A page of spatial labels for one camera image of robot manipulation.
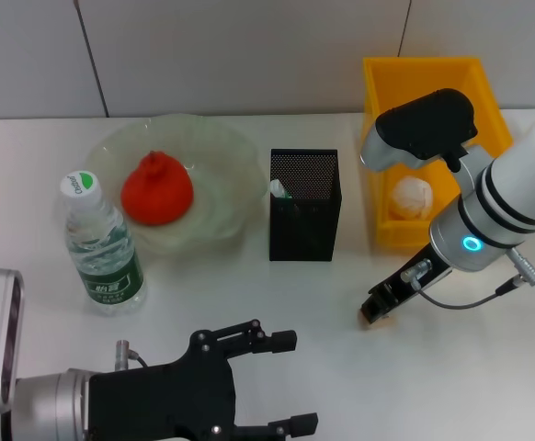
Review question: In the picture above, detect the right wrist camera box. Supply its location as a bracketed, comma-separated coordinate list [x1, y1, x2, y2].
[359, 88, 479, 174]

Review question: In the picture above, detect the black mesh pen holder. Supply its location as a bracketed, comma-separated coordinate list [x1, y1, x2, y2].
[268, 147, 344, 263]

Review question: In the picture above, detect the pale green glass fruit plate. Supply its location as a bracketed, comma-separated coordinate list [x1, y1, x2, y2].
[85, 113, 269, 256]

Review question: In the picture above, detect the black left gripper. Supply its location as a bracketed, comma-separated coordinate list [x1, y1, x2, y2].
[87, 319, 299, 441]

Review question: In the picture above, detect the yellow plastic bin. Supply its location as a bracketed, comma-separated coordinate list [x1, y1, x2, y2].
[361, 55, 515, 252]

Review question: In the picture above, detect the right gripper cable with plugs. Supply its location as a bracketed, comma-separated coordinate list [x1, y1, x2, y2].
[400, 247, 535, 310]

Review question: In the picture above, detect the white paper ball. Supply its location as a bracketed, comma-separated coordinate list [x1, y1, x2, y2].
[390, 176, 436, 221]

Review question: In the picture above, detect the red pomegranate-shaped toy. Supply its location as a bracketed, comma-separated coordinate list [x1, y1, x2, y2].
[120, 149, 195, 226]

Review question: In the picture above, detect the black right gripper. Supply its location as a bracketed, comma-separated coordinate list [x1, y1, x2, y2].
[361, 245, 455, 326]

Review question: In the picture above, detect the clear plastic water bottle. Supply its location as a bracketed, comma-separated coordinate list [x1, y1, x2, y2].
[59, 169, 148, 317]

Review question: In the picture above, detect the mint green pen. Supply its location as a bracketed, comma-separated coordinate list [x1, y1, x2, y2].
[269, 178, 294, 199]

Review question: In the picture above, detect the beige eraser with barcode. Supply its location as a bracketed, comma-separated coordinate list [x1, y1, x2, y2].
[358, 310, 396, 331]

